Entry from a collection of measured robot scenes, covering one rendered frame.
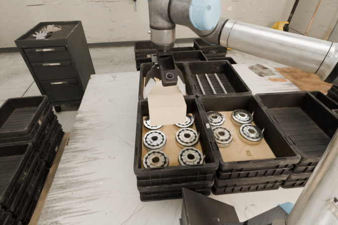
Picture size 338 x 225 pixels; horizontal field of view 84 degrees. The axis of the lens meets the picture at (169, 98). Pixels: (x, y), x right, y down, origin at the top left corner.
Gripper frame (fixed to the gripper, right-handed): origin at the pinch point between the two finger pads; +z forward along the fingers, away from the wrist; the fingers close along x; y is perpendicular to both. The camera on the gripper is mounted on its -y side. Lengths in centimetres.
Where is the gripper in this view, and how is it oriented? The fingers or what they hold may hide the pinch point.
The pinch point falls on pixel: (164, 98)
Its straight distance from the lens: 67.2
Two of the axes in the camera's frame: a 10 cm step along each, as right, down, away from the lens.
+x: -9.9, 0.9, -1.2
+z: 0.0, 8.0, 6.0
